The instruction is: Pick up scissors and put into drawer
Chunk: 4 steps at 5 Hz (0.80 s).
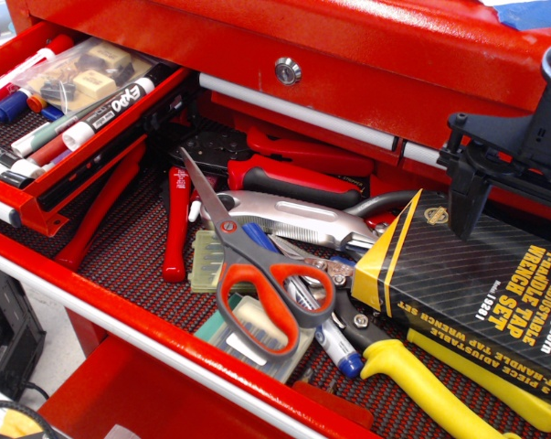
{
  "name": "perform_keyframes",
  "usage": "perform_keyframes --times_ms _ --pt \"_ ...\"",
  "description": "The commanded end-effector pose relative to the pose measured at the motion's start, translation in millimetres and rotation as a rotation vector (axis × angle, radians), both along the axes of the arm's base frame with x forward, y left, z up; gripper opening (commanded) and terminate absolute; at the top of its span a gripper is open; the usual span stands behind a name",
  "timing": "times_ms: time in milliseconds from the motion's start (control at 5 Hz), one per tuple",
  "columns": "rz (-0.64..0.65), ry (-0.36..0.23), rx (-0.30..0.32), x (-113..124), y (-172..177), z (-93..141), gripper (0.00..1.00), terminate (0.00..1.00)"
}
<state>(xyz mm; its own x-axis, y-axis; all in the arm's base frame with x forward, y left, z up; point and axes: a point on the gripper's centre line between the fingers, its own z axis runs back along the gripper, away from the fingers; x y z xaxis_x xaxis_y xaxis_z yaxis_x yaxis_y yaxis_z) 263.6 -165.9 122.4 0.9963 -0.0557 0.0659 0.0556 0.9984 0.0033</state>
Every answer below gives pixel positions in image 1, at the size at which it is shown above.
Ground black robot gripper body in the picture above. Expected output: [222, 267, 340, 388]
[438, 47, 551, 192]

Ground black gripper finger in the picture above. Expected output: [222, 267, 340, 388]
[449, 166, 491, 240]

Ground red grey handled scissors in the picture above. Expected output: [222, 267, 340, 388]
[178, 147, 335, 361]

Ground red small upper drawer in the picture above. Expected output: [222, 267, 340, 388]
[0, 22, 190, 236]

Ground black yellow tap wrench box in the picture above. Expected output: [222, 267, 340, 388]
[352, 190, 551, 403]

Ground silver metal hand tool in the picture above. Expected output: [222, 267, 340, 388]
[198, 187, 378, 252]

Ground blue capped white marker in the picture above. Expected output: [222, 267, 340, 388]
[242, 223, 364, 379]

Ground silver round lock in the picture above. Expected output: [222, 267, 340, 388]
[274, 57, 302, 86]

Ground red black grip stripper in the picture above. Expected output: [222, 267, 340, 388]
[227, 155, 361, 209]

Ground red tool chest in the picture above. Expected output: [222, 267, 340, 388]
[0, 1, 551, 438]

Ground clear green drill bit case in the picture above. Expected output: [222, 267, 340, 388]
[187, 230, 224, 294]

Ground small red white tube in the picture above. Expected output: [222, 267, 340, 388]
[187, 189, 202, 223]

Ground clear teal bit case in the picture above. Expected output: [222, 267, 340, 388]
[195, 294, 314, 382]

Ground black Expo marker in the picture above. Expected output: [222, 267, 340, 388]
[63, 77, 155, 151]

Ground plastic bag of erasers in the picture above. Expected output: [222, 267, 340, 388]
[14, 37, 154, 113]

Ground green marker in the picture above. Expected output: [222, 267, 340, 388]
[11, 102, 101, 158]

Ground blue marker cap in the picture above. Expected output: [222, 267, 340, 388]
[0, 89, 31, 123]

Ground black box on floor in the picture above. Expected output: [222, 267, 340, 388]
[0, 271, 46, 401]

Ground yellow handled tin snips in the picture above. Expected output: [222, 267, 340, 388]
[274, 235, 551, 439]

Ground red handled crimping tool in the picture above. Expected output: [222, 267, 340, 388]
[172, 126, 375, 177]

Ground red handled wire stripper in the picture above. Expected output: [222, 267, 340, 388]
[162, 166, 191, 283]

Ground red long tool handle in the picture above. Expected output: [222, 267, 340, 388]
[55, 142, 145, 272]

